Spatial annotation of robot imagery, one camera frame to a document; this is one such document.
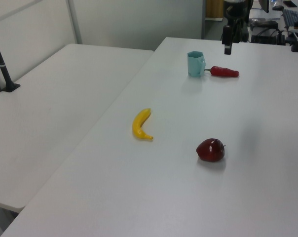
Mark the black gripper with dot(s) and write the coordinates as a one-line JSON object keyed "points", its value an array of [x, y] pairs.
{"points": [[236, 12]]}

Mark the light teal faceted mug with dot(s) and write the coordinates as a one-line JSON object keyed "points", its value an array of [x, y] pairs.
{"points": [[195, 65]]}

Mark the black equipment pile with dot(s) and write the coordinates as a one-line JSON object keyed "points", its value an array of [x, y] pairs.
{"points": [[265, 29]]}

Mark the brown wooden panel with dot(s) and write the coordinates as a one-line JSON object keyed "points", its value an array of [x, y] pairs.
{"points": [[214, 8]]}

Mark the red chili pepper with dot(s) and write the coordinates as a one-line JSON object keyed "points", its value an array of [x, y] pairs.
{"points": [[223, 71]]}

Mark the black monitor stand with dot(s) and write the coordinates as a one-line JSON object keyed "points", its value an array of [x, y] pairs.
{"points": [[264, 5]]}

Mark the black computer mouse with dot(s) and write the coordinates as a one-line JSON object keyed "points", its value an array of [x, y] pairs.
{"points": [[277, 8]]}

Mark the dark computer keyboard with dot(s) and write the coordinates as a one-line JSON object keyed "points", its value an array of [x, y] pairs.
{"points": [[291, 16]]}

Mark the black phone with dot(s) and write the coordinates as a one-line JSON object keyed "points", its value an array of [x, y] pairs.
{"points": [[290, 3]]}

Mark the dark red apple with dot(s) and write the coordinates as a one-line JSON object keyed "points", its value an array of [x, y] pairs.
{"points": [[210, 150]]}

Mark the yellow banana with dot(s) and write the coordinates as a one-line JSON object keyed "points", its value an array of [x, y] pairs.
{"points": [[138, 124]]}

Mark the black camera stand with base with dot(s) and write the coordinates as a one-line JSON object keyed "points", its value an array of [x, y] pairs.
{"points": [[2, 66]]}

